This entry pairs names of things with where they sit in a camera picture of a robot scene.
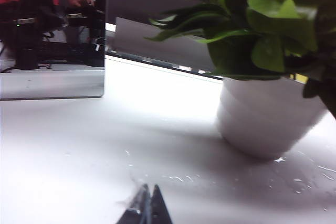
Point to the small yellow object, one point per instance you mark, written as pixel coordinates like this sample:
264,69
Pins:
301,78

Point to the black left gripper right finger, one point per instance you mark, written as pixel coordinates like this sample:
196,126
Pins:
160,211

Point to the glossy side panel with red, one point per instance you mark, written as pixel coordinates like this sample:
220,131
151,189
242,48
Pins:
52,85

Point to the green leafy plant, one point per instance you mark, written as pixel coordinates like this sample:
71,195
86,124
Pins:
236,51

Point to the white ribbed plant pot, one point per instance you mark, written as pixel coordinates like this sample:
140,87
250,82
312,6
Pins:
262,119

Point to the black robotic arm with camera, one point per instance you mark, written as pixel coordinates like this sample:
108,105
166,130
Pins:
29,24

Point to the black robotic arm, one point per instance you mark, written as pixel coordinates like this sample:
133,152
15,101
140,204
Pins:
95,30

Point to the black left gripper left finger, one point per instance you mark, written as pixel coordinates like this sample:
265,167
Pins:
137,211

